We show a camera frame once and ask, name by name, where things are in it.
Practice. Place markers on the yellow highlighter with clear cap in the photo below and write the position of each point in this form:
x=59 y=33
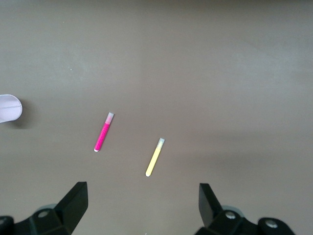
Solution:
x=154 y=159

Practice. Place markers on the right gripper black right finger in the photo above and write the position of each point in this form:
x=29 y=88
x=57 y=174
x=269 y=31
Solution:
x=210 y=208

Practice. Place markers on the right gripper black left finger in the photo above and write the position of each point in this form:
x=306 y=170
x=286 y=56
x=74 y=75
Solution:
x=71 y=205

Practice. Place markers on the pink highlighter with clear cap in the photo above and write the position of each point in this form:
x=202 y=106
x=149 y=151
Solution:
x=103 y=134

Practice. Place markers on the pale pink pen holder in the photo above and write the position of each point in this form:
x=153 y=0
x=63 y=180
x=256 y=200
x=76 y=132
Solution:
x=8 y=107

